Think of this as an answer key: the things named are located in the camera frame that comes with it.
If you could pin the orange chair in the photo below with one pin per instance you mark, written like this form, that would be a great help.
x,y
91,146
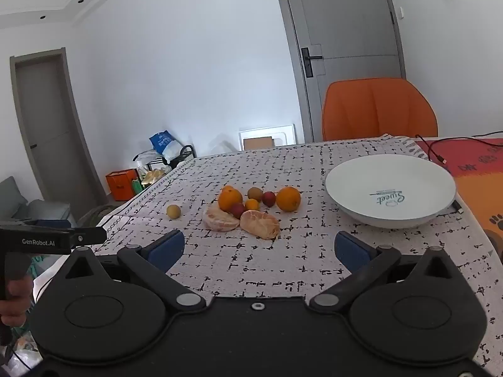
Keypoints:
x,y
379,110

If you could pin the red plum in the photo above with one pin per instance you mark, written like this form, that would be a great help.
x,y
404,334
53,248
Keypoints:
x,y
269,199
237,211

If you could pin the orange red printed mat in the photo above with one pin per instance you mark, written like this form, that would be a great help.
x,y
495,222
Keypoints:
x,y
475,172

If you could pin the person's left hand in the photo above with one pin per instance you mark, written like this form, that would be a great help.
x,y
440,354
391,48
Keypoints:
x,y
19,300

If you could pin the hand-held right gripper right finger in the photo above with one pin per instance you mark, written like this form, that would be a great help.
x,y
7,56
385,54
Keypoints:
x,y
351,249

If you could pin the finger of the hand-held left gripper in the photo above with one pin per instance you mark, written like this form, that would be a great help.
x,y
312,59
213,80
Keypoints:
x,y
88,236

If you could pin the large orange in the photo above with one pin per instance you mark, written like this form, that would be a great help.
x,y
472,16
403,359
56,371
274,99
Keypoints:
x,y
288,199
230,200

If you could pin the grey sofa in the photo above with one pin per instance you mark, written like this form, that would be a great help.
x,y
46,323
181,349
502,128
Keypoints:
x,y
15,204

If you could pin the orange box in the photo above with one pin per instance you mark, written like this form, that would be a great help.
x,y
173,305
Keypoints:
x,y
120,184

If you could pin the white plate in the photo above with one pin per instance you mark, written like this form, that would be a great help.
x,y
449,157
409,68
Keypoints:
x,y
389,188

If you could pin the blue white bag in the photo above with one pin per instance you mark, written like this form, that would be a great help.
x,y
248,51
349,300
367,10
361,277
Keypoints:
x,y
165,143

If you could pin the small yellow fruit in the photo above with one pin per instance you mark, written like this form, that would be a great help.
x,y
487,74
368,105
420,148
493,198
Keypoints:
x,y
173,211

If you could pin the brown kiwi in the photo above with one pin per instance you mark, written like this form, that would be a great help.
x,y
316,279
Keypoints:
x,y
255,193

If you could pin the peeled citrus half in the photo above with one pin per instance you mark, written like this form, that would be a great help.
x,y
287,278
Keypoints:
x,y
260,224
220,220

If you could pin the white framed board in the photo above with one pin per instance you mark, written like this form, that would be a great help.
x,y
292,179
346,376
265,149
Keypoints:
x,y
283,133

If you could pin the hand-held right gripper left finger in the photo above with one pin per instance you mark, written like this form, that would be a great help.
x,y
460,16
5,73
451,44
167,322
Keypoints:
x,y
167,250

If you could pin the black metal rack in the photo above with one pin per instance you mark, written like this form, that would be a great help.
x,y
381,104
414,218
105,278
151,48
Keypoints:
x,y
188,153

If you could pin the small oval orange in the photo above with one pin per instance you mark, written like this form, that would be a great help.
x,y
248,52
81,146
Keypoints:
x,y
252,205

